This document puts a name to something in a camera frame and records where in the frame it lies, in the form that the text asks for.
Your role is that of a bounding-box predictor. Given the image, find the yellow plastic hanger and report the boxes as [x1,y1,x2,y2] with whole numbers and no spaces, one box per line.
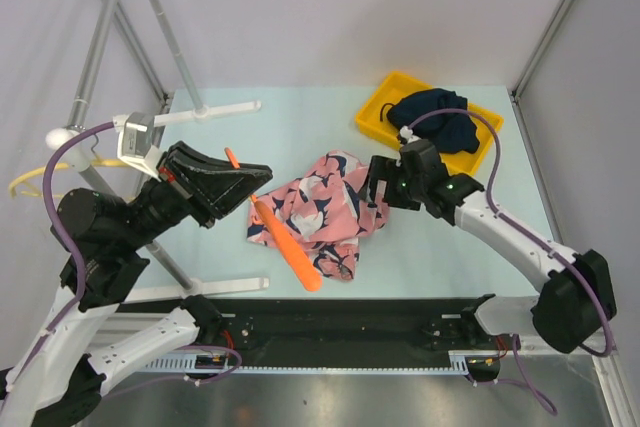
[8,159,136,201]

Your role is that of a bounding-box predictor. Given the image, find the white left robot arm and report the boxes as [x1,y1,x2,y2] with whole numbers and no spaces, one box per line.
[1,142,272,426]

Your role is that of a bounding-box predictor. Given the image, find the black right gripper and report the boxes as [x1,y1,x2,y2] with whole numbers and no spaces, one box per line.
[355,156,425,212]

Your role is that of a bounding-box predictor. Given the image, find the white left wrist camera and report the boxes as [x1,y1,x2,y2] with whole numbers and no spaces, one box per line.
[113,112,162,178]

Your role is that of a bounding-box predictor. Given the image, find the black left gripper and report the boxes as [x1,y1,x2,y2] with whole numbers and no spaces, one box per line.
[120,138,276,248]

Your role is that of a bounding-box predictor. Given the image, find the pink shark print shorts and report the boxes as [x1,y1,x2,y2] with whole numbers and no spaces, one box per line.
[257,150,390,282]

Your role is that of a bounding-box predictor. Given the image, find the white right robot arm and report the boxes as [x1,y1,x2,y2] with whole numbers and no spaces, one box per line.
[359,140,617,357]

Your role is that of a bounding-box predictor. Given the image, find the orange plastic hanger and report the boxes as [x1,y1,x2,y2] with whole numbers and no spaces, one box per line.
[223,147,324,294]

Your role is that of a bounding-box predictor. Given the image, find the yellow plastic tray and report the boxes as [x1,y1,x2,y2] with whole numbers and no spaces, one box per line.
[355,71,504,175]

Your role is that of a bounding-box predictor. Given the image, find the white slotted cable duct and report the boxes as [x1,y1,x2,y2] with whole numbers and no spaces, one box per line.
[149,349,506,378]

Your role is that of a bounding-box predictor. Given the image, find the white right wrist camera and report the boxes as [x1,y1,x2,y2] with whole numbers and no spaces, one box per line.
[397,126,418,145]

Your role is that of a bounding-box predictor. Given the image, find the navy blue shorts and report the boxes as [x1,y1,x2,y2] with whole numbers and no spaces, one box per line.
[379,88,480,154]

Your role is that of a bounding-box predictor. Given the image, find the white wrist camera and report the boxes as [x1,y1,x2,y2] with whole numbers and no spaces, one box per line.
[397,126,418,145]
[113,112,162,178]

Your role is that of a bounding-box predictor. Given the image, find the grey metal clothes rack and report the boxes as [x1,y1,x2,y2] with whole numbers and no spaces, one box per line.
[43,0,271,301]

